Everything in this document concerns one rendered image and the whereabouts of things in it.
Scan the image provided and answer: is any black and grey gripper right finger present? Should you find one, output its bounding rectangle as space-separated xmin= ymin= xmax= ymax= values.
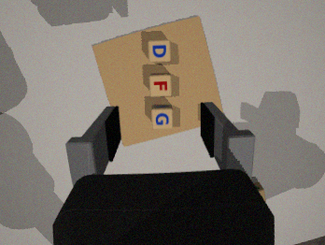
xmin=201 ymin=102 xmax=255 ymax=179

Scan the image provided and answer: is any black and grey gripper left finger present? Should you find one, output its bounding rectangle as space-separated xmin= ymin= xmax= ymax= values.
xmin=65 ymin=106 xmax=121 ymax=187

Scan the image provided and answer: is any tan flat mat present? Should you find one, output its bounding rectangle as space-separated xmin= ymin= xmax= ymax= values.
xmin=92 ymin=16 xmax=223 ymax=147

